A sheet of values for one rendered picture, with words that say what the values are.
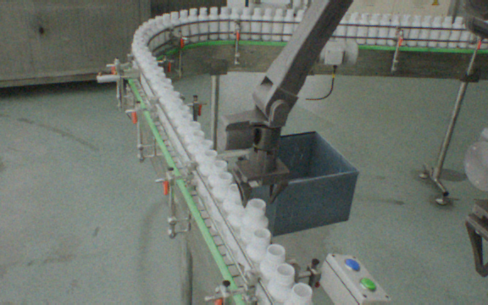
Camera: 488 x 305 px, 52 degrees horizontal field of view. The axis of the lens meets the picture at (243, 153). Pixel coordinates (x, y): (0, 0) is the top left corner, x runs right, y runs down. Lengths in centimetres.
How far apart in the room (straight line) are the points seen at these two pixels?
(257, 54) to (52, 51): 210
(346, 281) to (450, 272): 193
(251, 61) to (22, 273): 163
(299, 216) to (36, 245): 164
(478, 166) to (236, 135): 49
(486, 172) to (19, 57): 408
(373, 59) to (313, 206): 140
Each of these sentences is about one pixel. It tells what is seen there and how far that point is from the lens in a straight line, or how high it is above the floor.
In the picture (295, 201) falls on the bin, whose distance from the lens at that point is 169.
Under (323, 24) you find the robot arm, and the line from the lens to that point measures 94.
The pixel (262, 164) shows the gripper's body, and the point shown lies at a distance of 101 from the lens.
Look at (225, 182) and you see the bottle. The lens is 123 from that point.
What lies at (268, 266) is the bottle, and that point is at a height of 113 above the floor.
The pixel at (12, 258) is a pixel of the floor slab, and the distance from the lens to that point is 289.
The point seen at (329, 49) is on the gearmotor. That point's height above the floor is 102.
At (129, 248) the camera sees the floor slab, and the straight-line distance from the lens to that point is 281.
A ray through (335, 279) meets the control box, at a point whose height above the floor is 110.
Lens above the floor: 185
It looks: 30 degrees down
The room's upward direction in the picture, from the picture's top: 4 degrees clockwise
